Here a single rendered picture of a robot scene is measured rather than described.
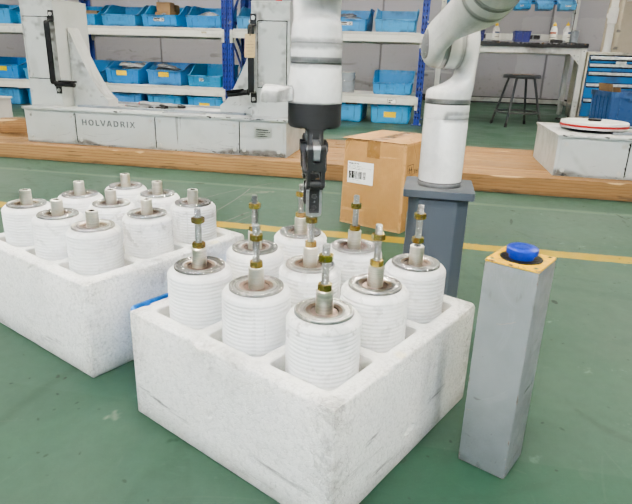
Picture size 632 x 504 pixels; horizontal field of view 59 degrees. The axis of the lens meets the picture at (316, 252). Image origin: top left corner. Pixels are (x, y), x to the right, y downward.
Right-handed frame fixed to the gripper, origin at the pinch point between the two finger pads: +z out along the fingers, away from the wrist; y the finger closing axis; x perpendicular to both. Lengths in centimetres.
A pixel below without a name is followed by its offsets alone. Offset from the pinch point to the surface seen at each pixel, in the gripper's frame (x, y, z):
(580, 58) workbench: -287, 462, -28
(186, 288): 18.0, -5.1, 11.8
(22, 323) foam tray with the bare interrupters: 56, 25, 32
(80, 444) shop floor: 34.0, -9.1, 35.2
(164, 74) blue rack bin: 112, 503, 0
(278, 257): 4.8, 5.4, 10.8
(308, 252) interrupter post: 0.4, -1.0, 7.7
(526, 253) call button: -26.1, -16.1, 2.4
